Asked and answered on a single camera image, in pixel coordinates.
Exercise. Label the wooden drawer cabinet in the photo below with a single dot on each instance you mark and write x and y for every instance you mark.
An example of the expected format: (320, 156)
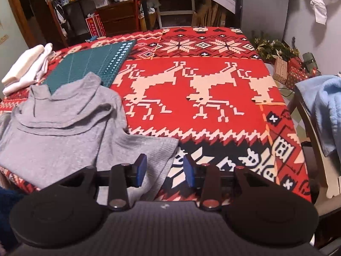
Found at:
(118, 18)

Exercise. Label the white tied curtain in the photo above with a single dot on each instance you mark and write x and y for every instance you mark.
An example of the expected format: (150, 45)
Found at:
(318, 5)

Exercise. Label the cream folded cloth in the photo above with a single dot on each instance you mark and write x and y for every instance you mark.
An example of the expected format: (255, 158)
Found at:
(24, 64)

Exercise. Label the red printed carton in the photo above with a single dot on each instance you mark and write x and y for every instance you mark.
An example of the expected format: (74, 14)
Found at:
(92, 28)
(100, 25)

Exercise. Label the red patterned blanket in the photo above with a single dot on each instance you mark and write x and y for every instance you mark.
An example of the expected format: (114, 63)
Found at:
(213, 66)

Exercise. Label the small white box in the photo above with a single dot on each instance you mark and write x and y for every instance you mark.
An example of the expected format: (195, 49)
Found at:
(102, 2)

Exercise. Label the green Christmas garland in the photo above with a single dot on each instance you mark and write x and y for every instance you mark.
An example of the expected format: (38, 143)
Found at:
(274, 49)

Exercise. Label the wooden chair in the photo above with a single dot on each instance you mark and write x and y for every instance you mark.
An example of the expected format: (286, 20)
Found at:
(312, 137)

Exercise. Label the black metal rack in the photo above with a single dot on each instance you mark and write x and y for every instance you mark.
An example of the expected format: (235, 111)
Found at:
(238, 5)

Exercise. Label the red metal pole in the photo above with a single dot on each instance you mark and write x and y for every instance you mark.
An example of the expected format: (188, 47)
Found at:
(136, 5)

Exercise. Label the wooden door frame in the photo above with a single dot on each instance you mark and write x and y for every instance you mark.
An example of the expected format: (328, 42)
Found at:
(20, 5)

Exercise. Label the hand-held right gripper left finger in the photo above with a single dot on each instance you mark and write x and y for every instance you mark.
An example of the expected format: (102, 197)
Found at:
(141, 172)

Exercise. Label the gold wall decoration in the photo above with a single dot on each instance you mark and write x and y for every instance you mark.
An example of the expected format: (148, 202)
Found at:
(3, 36)

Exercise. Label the green cutting mat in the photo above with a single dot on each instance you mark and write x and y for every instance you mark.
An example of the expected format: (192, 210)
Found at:
(101, 58)

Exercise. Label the grey knit sweater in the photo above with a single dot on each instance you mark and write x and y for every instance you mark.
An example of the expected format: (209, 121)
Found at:
(80, 138)

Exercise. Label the woven wooden box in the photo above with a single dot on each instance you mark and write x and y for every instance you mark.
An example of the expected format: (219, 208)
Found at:
(280, 69)

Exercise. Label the row of brown cardboard boxes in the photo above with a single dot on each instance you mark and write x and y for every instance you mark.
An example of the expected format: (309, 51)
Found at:
(210, 16)

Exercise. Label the white folded cloth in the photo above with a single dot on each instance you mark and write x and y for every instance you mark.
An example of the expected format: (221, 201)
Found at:
(40, 70)

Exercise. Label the person's dark blue clothing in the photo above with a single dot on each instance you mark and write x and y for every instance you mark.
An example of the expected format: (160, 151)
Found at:
(9, 213)

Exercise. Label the light blue blanket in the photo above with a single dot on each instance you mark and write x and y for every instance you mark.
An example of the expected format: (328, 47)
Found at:
(325, 98)

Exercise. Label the brown paper bag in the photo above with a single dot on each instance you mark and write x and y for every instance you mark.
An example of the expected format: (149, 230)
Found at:
(151, 21)

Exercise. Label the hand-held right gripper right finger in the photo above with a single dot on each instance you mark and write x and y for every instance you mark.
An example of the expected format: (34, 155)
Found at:
(188, 173)

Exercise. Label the red wrapped gifts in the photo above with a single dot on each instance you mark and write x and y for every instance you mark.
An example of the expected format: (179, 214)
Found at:
(295, 72)

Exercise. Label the grey refrigerator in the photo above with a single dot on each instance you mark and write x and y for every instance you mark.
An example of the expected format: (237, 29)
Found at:
(266, 8)

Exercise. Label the white cardboard box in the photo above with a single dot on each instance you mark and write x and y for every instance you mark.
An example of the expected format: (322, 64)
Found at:
(222, 1)

